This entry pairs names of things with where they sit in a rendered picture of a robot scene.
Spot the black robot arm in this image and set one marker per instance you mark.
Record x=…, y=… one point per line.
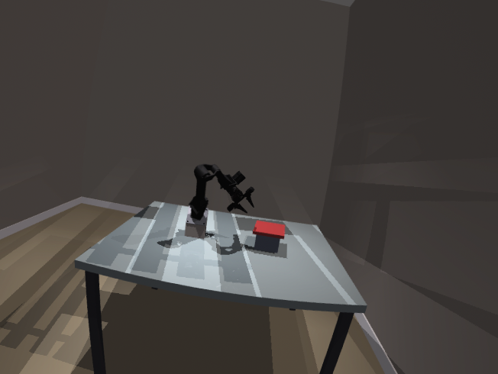
x=200, y=202

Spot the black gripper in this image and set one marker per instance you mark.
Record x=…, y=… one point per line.
x=238, y=206

